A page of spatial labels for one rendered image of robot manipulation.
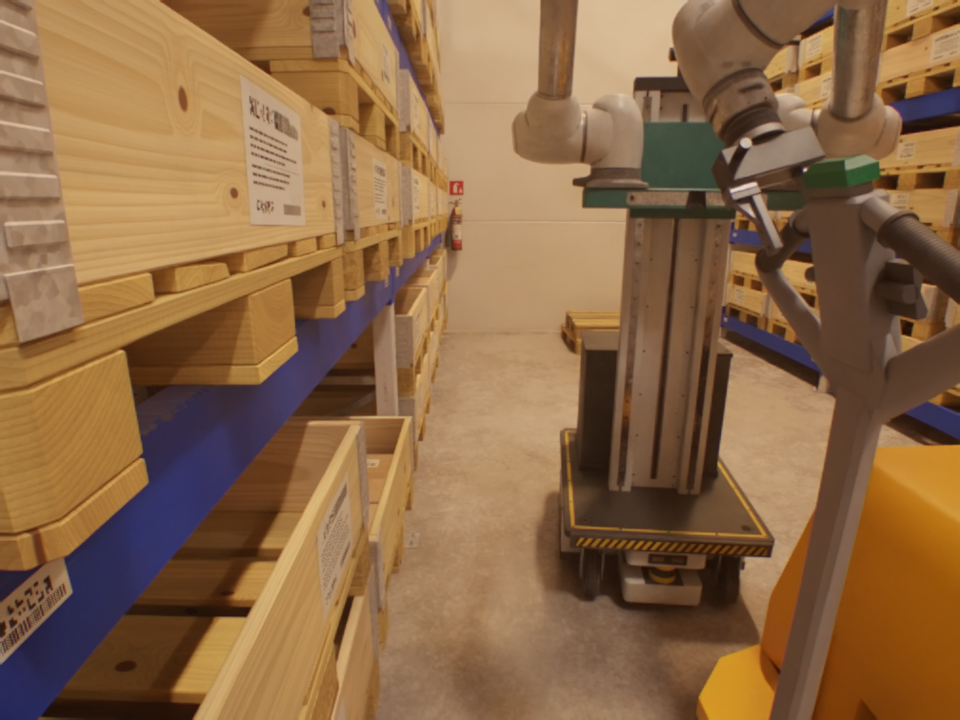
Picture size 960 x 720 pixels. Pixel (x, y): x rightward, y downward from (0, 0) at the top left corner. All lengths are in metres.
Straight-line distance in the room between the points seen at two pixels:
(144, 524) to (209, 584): 0.52
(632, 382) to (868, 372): 1.37
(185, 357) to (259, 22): 0.75
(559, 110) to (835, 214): 1.11
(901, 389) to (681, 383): 1.46
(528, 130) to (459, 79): 4.55
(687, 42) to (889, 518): 0.90
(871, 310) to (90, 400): 0.73
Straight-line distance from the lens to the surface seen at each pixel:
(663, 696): 1.92
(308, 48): 1.20
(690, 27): 0.94
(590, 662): 1.97
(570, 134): 1.75
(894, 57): 4.70
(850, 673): 1.32
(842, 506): 0.85
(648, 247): 1.98
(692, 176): 1.96
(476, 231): 6.15
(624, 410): 2.09
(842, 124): 1.80
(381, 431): 2.10
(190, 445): 0.63
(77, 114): 0.41
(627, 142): 1.77
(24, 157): 0.36
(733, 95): 0.88
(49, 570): 0.48
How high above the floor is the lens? 1.37
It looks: 15 degrees down
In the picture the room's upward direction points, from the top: straight up
